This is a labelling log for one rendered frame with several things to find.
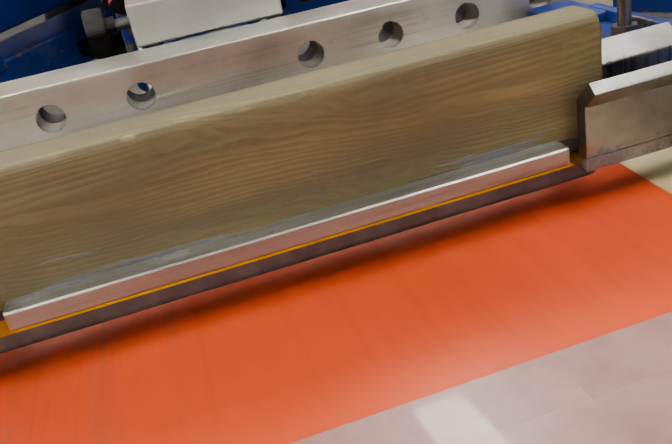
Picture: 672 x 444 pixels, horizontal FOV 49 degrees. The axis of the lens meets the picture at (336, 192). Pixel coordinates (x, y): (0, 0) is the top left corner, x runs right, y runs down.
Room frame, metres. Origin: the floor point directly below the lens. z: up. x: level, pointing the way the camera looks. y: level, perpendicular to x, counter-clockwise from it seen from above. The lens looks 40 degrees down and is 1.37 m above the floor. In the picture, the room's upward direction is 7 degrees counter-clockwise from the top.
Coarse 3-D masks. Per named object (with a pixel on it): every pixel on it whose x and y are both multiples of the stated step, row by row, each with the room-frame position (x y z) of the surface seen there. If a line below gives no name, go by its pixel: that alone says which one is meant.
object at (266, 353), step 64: (128, 320) 0.26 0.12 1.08; (192, 320) 0.25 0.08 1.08; (256, 320) 0.24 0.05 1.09; (320, 320) 0.24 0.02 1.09; (0, 384) 0.23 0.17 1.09; (64, 384) 0.22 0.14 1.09; (128, 384) 0.21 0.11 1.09; (192, 384) 0.20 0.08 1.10; (256, 384) 0.20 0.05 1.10; (320, 384) 0.19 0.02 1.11
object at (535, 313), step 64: (576, 192) 0.32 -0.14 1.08; (640, 192) 0.31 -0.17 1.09; (384, 256) 0.28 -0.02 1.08; (448, 256) 0.27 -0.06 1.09; (512, 256) 0.26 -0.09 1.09; (576, 256) 0.25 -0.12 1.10; (640, 256) 0.24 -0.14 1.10; (384, 320) 0.23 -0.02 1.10; (448, 320) 0.22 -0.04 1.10; (512, 320) 0.21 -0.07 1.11; (576, 320) 0.20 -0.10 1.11; (640, 320) 0.20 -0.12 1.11; (384, 384) 0.18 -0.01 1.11; (448, 384) 0.18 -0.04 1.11; (512, 384) 0.17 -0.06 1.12; (576, 384) 0.17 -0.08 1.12; (640, 384) 0.16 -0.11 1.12
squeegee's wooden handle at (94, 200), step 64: (384, 64) 0.32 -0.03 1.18; (448, 64) 0.32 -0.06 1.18; (512, 64) 0.33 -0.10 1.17; (576, 64) 0.33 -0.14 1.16; (128, 128) 0.29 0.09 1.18; (192, 128) 0.29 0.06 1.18; (256, 128) 0.29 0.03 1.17; (320, 128) 0.30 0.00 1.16; (384, 128) 0.30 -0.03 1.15; (448, 128) 0.31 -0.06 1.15; (512, 128) 0.32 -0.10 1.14; (576, 128) 0.32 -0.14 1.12; (0, 192) 0.27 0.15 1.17; (64, 192) 0.27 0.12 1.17; (128, 192) 0.27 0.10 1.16; (192, 192) 0.28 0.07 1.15; (256, 192) 0.28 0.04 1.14; (320, 192) 0.29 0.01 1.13; (0, 256) 0.25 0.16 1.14; (64, 256) 0.26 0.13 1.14; (128, 256) 0.26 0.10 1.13; (0, 320) 0.24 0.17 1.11
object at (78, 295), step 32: (512, 160) 0.30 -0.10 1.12; (544, 160) 0.30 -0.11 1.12; (384, 192) 0.29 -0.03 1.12; (416, 192) 0.29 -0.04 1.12; (448, 192) 0.29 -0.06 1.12; (288, 224) 0.27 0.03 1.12; (320, 224) 0.27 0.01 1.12; (352, 224) 0.27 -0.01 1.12; (160, 256) 0.26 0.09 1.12; (192, 256) 0.26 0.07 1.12; (224, 256) 0.26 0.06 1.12; (256, 256) 0.26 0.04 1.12; (64, 288) 0.25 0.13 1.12; (96, 288) 0.25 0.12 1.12; (128, 288) 0.25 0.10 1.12; (32, 320) 0.24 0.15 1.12
